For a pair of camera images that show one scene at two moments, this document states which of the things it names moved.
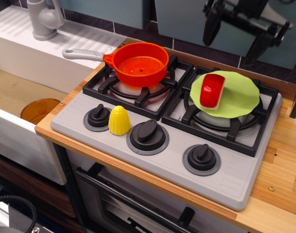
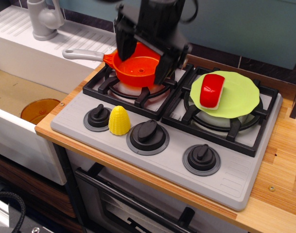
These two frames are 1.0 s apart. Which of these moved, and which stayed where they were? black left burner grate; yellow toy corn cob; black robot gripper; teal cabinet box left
Moved: black robot gripper
Stayed: yellow toy corn cob; teal cabinet box left; black left burner grate
